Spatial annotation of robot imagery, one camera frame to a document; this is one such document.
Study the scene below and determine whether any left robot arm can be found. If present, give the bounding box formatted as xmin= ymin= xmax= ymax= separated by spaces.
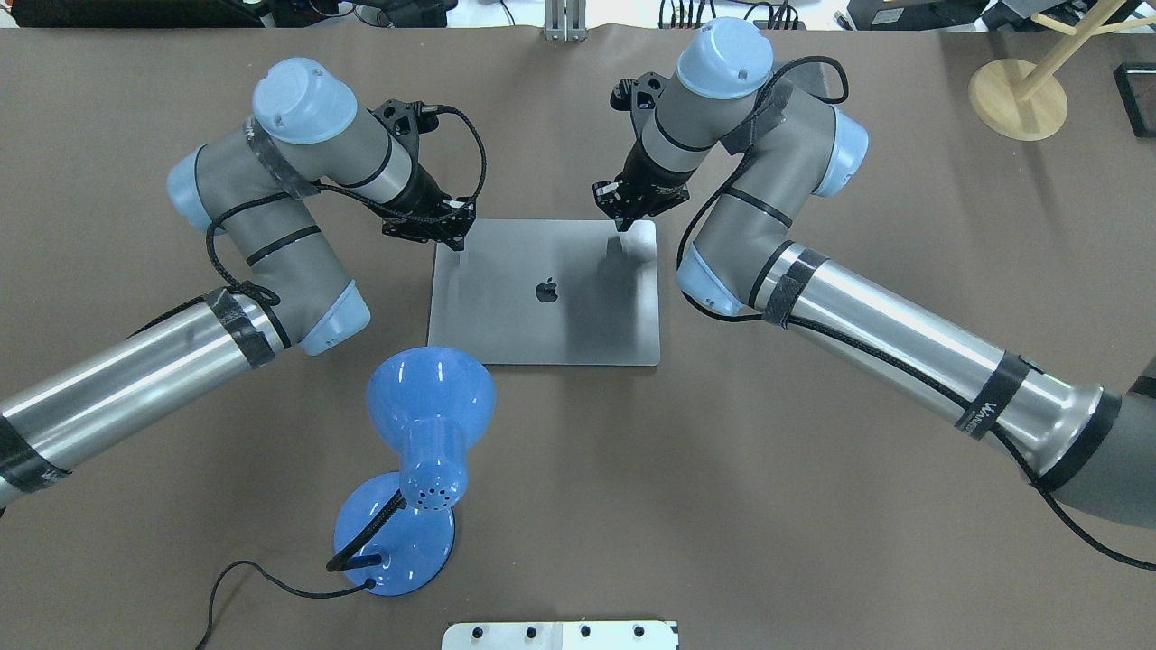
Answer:
xmin=3 ymin=57 xmax=479 ymax=505

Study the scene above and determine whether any aluminium frame post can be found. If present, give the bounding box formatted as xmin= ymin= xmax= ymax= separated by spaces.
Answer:
xmin=542 ymin=0 xmax=587 ymax=42

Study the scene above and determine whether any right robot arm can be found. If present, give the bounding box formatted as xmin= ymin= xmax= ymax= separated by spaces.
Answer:
xmin=592 ymin=17 xmax=1155 ymax=529

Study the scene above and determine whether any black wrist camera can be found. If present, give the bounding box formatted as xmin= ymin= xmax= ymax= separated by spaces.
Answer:
xmin=371 ymin=99 xmax=439 ymax=136
xmin=610 ymin=71 xmax=669 ymax=115

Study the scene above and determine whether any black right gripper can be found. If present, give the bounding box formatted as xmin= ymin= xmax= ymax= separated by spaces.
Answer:
xmin=592 ymin=140 xmax=691 ymax=232

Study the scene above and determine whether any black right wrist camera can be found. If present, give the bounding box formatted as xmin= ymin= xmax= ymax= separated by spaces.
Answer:
xmin=610 ymin=71 xmax=669 ymax=115

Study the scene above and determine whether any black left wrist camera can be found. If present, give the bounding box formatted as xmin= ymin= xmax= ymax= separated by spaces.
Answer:
xmin=371 ymin=99 xmax=439 ymax=136

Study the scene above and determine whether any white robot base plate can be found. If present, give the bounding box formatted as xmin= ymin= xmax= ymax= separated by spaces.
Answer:
xmin=440 ymin=620 xmax=680 ymax=649

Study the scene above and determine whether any grey laptop computer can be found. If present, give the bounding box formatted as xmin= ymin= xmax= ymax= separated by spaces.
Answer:
xmin=428 ymin=217 xmax=661 ymax=367

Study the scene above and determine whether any black lamp power cable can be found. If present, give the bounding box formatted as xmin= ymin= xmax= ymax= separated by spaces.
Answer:
xmin=194 ymin=560 xmax=377 ymax=650

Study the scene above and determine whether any black tray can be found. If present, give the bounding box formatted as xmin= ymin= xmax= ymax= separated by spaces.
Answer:
xmin=1112 ymin=61 xmax=1155 ymax=136

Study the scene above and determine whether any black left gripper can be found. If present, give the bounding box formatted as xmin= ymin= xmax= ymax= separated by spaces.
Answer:
xmin=379 ymin=165 xmax=476 ymax=252

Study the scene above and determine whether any blue desk lamp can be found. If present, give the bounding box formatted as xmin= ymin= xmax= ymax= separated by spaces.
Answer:
xmin=327 ymin=347 xmax=495 ymax=597

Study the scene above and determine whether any wooden mug tree stand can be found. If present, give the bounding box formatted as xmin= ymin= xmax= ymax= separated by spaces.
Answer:
xmin=968 ymin=1 xmax=1155 ymax=141

